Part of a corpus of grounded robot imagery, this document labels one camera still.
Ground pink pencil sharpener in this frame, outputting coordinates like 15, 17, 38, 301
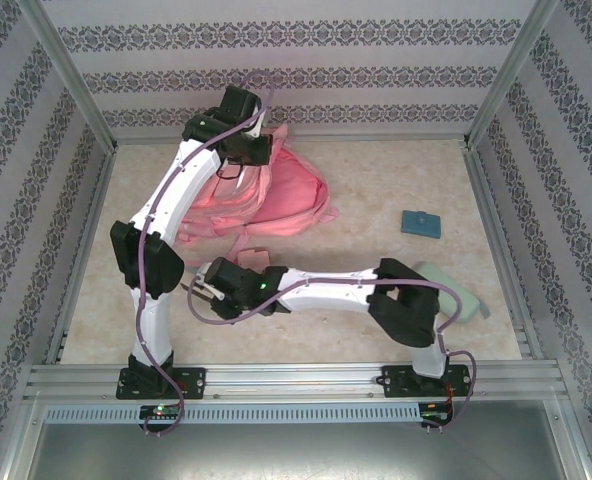
236, 247, 273, 275

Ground pink student backpack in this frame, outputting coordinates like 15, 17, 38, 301
178, 124, 338, 247

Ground teal card wallet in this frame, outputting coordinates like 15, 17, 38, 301
400, 209, 443, 239

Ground pale green pencil case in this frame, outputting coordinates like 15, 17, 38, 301
413, 260, 491, 325

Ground steel sheet panel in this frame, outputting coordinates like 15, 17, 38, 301
25, 399, 592, 480

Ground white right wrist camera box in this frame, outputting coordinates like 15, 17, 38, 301
191, 272, 227, 302

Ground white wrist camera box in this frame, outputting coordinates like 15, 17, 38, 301
247, 110, 271, 137
191, 272, 227, 302

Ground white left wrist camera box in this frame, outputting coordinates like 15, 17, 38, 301
247, 110, 271, 137

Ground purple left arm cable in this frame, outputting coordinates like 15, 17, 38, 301
133, 69, 277, 439

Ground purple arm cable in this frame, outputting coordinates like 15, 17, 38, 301
133, 69, 277, 439
188, 277, 478, 432

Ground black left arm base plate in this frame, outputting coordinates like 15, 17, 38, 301
115, 367, 207, 401

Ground aluminium mounting rail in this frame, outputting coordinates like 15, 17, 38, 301
23, 363, 562, 401

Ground aluminium table side rail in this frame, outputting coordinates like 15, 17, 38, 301
45, 149, 118, 365
463, 144, 545, 360

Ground slotted grey cable duct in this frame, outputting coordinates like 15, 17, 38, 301
43, 403, 422, 424

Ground aluminium frame post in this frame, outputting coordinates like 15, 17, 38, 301
461, 0, 560, 149
18, 0, 118, 151

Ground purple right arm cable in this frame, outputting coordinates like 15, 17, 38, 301
188, 277, 478, 432

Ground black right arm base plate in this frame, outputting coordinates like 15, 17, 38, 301
381, 364, 475, 399

